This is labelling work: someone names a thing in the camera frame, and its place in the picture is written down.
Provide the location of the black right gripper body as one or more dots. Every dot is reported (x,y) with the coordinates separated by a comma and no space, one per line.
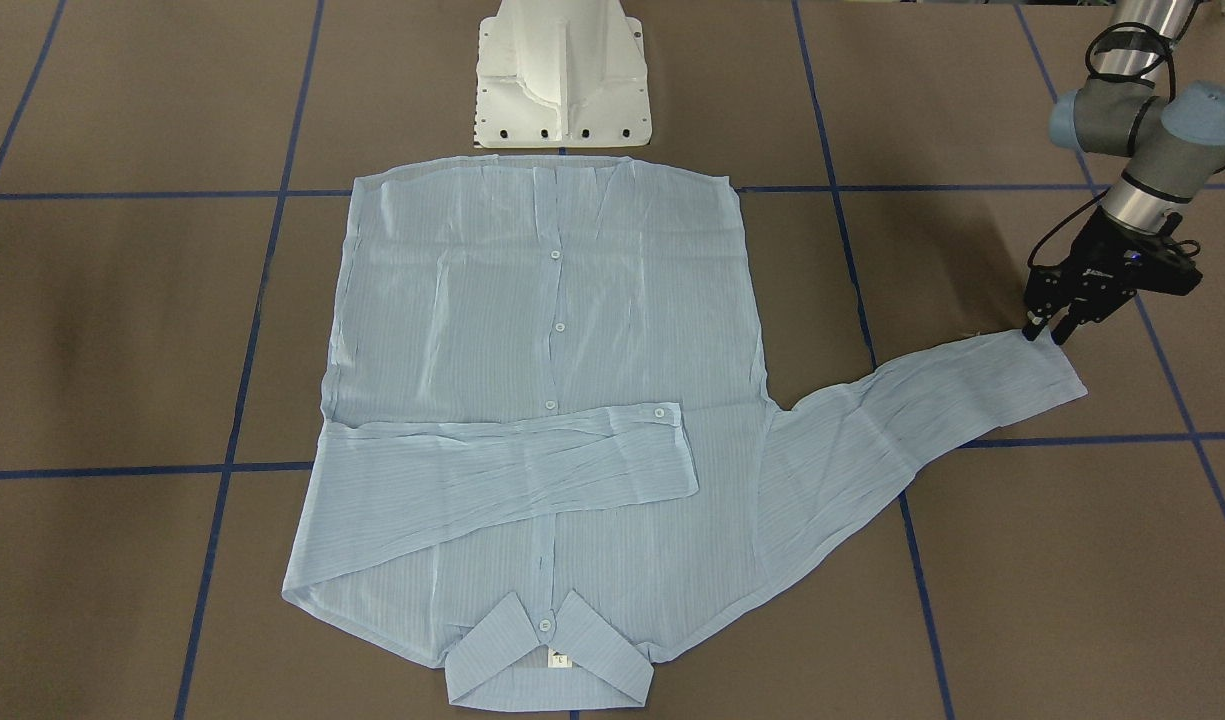
(1094,257)

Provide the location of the light blue button-up shirt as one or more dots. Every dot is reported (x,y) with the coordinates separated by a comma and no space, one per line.
(548,458)

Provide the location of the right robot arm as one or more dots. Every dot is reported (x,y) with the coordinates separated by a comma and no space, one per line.
(1173,141)

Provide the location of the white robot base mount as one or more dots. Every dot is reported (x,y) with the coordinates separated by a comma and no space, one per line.
(555,74)

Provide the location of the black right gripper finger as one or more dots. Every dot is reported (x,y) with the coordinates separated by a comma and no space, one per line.
(1062,330)
(1035,322)

